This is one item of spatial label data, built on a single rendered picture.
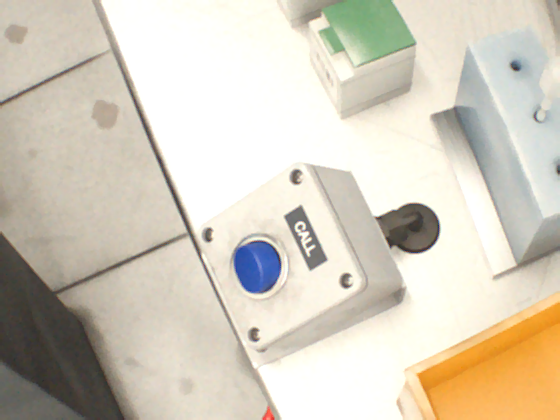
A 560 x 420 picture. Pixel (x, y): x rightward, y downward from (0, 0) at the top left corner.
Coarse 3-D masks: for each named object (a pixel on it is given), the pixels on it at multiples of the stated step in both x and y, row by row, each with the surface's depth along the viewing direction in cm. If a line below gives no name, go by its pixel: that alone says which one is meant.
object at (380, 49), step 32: (352, 0) 63; (384, 0) 63; (320, 32) 62; (352, 32) 62; (384, 32) 62; (320, 64) 66; (352, 64) 62; (384, 64) 63; (352, 96) 65; (384, 96) 67
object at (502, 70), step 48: (480, 48) 58; (528, 48) 58; (480, 96) 60; (528, 96) 57; (480, 144) 63; (528, 144) 56; (480, 192) 65; (528, 192) 57; (480, 240) 64; (528, 240) 60
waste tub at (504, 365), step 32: (512, 320) 54; (544, 320) 58; (448, 352) 54; (480, 352) 57; (512, 352) 63; (544, 352) 63; (416, 384) 53; (448, 384) 62; (480, 384) 62; (512, 384) 62; (544, 384) 62; (416, 416) 57; (448, 416) 62; (480, 416) 62; (512, 416) 61; (544, 416) 61
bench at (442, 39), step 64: (128, 0) 71; (192, 0) 71; (256, 0) 70; (448, 0) 70; (512, 0) 70; (128, 64) 69; (192, 64) 69; (256, 64) 69; (448, 64) 69; (192, 128) 68; (256, 128) 68; (320, 128) 68; (384, 128) 68; (192, 192) 67; (384, 192) 66; (448, 192) 66; (448, 256) 65; (384, 320) 64; (448, 320) 64; (320, 384) 63; (384, 384) 63
